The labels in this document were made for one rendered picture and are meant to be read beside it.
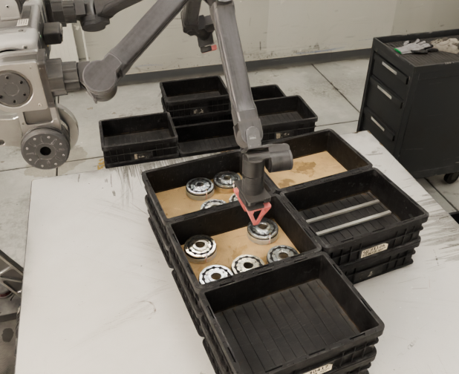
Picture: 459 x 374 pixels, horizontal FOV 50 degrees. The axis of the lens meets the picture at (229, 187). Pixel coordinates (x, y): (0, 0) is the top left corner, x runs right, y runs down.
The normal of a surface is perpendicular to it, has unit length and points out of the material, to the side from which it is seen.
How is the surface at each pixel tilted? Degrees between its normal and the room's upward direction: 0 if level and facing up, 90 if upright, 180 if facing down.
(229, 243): 0
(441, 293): 0
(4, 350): 0
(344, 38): 90
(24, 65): 90
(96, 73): 50
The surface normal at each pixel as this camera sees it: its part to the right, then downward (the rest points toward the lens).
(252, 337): 0.00, -0.79
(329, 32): 0.26, 0.58
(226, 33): 0.15, -0.05
